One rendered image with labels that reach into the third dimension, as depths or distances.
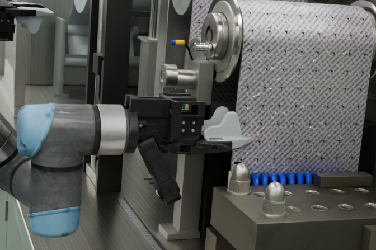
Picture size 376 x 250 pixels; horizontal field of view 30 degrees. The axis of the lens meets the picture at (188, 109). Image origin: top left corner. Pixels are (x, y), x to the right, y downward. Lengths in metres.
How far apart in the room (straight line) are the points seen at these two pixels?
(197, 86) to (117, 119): 0.19
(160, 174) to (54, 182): 0.16
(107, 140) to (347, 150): 0.42
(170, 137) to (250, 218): 0.18
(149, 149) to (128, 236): 0.22
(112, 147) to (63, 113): 0.09
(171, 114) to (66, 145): 0.16
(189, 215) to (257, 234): 0.29
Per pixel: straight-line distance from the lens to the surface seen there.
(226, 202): 1.03
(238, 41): 1.07
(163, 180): 1.06
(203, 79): 1.15
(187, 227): 1.22
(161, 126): 1.05
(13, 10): 1.65
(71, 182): 1.02
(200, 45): 1.11
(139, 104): 1.03
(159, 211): 1.34
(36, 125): 0.99
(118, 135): 1.01
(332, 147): 1.20
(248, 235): 0.97
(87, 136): 1.00
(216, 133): 1.08
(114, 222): 1.28
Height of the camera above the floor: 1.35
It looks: 11 degrees down
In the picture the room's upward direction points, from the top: 4 degrees clockwise
